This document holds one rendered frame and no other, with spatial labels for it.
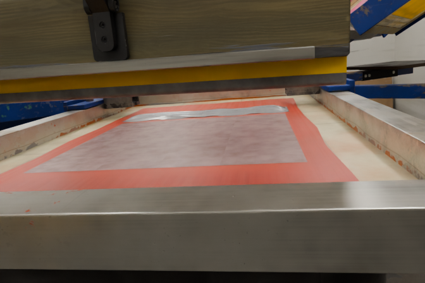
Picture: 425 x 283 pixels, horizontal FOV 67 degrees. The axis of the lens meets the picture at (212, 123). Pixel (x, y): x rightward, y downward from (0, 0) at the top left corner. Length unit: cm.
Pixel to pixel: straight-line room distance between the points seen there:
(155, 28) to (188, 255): 19
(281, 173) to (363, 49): 480
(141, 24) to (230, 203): 18
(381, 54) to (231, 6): 492
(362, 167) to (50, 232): 27
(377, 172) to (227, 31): 19
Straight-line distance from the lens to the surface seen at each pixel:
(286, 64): 29
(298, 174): 33
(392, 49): 523
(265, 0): 29
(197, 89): 30
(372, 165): 36
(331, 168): 34
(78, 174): 41
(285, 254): 19
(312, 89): 75
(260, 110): 67
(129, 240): 20
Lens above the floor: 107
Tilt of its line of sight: 11 degrees down
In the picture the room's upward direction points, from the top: 5 degrees counter-clockwise
